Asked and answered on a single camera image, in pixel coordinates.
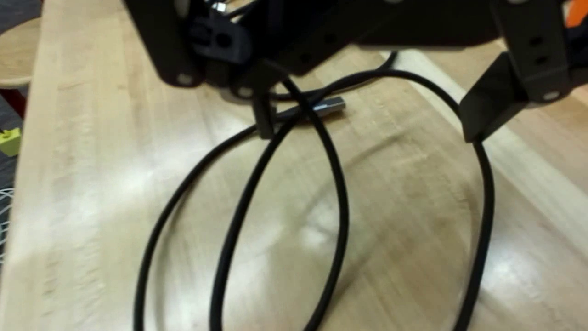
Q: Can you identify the orange bowl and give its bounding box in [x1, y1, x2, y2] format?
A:
[562, 0, 588, 30]

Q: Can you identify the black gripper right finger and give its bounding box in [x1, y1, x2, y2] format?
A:
[457, 0, 577, 144]

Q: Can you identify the white floor cable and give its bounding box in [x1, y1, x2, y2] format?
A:
[0, 186, 14, 267]

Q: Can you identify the black usb cable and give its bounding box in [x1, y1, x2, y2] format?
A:
[132, 52, 496, 331]

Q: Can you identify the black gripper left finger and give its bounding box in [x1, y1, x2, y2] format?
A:
[125, 0, 301, 142]

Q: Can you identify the yellow green floor tag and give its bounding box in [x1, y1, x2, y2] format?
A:
[0, 127, 23, 158]

